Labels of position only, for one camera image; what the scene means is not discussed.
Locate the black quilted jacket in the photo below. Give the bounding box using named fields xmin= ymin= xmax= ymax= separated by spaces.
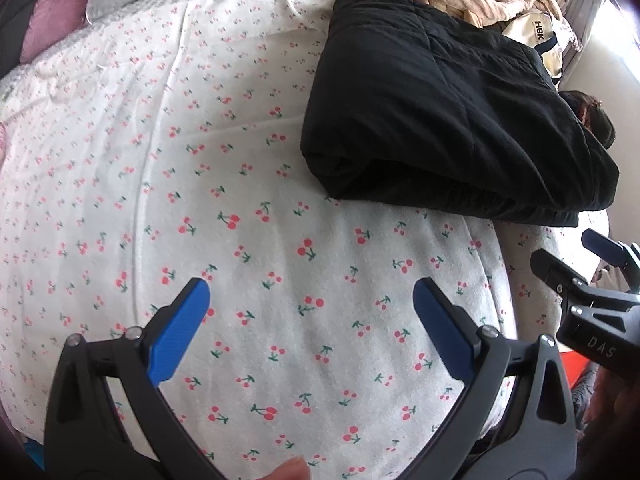
xmin=300 ymin=0 xmax=620 ymax=226

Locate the dark clothes pile on floor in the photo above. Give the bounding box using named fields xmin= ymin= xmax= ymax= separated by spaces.
xmin=559 ymin=90 xmax=616 ymax=150

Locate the left hand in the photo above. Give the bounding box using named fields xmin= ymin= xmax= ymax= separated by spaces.
xmin=259 ymin=456 xmax=311 ymax=480

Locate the red item on floor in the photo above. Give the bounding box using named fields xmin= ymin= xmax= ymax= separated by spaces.
xmin=560 ymin=350 xmax=590 ymax=388

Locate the white cherry print bedsheet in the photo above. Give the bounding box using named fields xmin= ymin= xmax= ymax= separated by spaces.
xmin=1 ymin=0 xmax=598 ymax=479

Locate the cream navy tote bag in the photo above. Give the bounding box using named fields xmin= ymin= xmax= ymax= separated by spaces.
xmin=502 ymin=10 xmax=577 ymax=87

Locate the pink pillow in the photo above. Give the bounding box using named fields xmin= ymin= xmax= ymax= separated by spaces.
xmin=20 ymin=0 xmax=88 ymax=64

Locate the dark grey office chair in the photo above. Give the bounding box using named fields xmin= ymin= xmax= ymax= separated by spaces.
xmin=0 ymin=0 xmax=36 ymax=77

